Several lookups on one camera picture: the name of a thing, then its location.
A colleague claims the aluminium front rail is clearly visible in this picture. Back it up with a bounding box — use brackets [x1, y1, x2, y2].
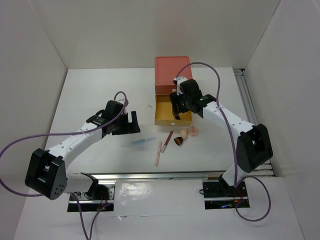
[79, 169, 276, 186]

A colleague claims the yellow drawer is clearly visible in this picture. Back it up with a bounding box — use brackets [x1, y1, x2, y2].
[154, 95, 193, 127]

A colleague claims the beige teardrop makeup sponge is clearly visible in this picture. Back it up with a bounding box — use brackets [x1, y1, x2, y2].
[179, 129, 188, 140]

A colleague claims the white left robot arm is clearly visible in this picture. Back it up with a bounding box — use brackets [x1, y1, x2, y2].
[24, 100, 141, 200]

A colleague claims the red lip gloss wand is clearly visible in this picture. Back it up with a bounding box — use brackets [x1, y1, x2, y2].
[161, 130, 174, 153]

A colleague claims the coral three-tier drawer organizer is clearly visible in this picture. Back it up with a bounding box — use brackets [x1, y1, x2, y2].
[154, 56, 190, 95]

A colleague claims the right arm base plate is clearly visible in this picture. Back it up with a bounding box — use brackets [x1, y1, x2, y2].
[199, 181, 250, 210]

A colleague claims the round beige powder puff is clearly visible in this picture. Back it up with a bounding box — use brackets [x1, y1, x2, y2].
[187, 126, 199, 137]

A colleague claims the pink makeup stick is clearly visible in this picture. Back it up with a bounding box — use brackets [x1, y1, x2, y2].
[154, 141, 163, 167]

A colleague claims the light blue makeup pencil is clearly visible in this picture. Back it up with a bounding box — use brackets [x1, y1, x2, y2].
[131, 137, 156, 145]

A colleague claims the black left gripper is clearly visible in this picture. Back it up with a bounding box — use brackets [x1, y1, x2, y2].
[111, 110, 140, 136]

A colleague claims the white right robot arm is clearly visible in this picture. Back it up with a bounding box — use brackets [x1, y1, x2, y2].
[169, 76, 273, 196]

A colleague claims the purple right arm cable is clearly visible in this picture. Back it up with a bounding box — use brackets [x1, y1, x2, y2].
[174, 61, 272, 222]

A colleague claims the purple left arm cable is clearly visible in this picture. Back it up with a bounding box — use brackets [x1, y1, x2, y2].
[0, 91, 130, 240]

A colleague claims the small black kabuki brush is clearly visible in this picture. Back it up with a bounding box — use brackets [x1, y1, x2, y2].
[174, 136, 184, 146]

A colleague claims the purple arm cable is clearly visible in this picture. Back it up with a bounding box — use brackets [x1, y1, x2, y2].
[0, 91, 130, 240]
[174, 61, 272, 222]

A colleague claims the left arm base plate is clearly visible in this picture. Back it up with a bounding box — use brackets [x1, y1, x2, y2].
[74, 181, 116, 213]

